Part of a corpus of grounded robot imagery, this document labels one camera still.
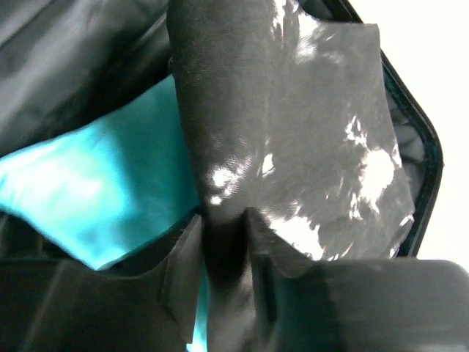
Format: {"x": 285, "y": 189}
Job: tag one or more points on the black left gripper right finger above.
{"x": 353, "y": 305}

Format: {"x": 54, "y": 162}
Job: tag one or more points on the black white patterned cloth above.
{"x": 289, "y": 134}

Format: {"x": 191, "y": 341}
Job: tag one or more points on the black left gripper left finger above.
{"x": 61, "y": 305}

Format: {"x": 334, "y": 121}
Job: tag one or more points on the turquoise shorts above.
{"x": 109, "y": 190}

